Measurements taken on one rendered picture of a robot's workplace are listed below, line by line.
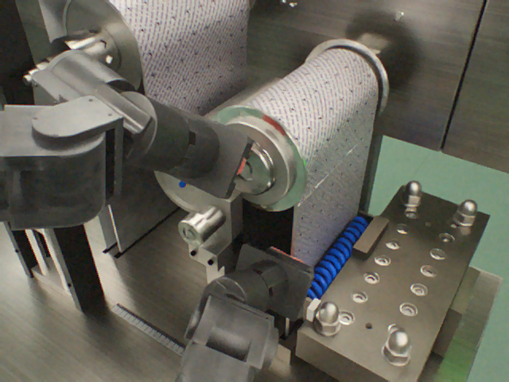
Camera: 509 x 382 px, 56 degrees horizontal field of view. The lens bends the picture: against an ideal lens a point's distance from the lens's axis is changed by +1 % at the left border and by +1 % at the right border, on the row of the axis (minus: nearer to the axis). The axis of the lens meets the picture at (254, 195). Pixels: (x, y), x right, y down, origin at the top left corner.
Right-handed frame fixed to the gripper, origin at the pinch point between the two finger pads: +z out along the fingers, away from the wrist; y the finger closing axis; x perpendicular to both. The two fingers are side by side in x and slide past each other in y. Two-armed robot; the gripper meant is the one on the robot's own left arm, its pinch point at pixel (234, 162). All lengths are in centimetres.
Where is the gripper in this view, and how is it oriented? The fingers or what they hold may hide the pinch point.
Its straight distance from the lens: 55.4
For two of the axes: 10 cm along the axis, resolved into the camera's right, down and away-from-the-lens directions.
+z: 3.9, 0.8, 9.2
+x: 3.9, -9.2, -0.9
